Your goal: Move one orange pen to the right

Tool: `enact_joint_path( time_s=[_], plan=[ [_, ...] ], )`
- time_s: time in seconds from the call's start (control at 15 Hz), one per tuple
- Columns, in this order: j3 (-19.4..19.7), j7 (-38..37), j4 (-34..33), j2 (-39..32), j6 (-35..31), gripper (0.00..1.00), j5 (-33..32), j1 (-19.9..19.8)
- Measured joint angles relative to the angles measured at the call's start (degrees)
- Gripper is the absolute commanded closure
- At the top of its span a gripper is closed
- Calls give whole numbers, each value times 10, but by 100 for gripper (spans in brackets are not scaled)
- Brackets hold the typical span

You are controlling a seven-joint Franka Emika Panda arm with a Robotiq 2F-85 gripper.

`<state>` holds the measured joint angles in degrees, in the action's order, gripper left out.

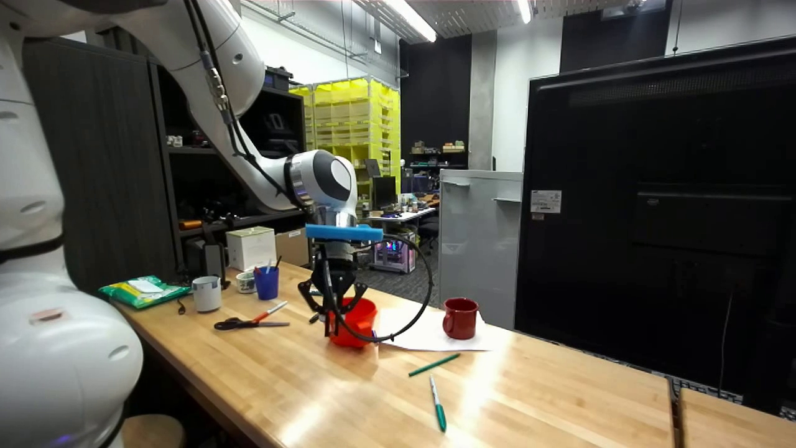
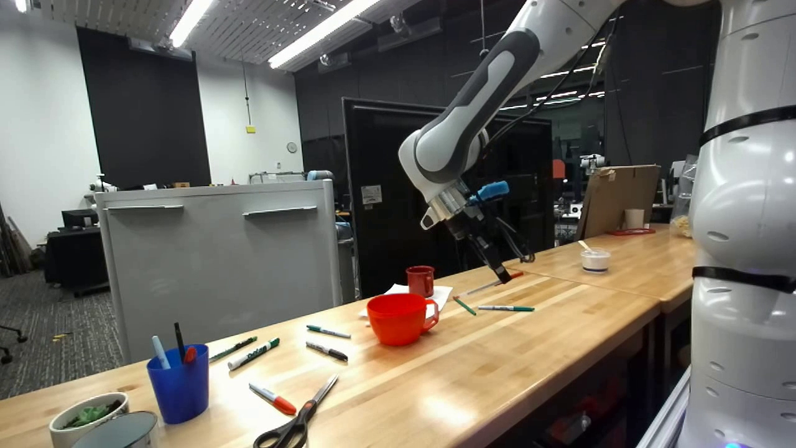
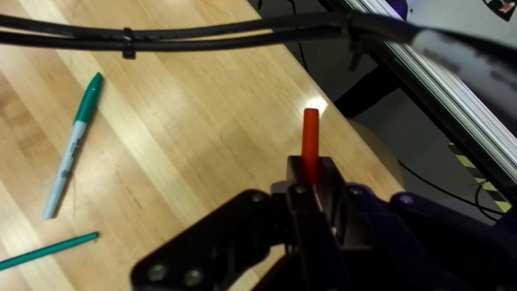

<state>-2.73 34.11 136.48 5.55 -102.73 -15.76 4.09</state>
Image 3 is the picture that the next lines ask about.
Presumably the black cable bundle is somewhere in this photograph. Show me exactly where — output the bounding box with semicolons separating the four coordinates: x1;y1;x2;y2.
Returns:
0;13;517;126

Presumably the thin black floor cable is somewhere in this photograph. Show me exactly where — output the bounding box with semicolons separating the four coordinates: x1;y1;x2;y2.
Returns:
397;159;510;223

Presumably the thin green pen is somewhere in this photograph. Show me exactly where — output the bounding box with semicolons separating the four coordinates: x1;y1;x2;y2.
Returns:
0;232;101;274

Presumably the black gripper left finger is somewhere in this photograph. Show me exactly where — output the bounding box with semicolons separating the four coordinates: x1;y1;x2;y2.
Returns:
128;156;345;291

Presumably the orange cap grey pen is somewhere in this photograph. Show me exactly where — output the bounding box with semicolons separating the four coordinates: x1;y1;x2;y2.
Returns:
298;107;322;188

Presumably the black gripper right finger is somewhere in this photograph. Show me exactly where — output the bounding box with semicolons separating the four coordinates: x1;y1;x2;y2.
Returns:
316;157;517;291

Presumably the aluminium frame rail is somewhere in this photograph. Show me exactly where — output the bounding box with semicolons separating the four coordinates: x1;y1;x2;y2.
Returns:
321;0;517;204

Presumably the green cap white marker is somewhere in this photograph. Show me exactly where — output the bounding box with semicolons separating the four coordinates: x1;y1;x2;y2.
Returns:
41;71;104;222

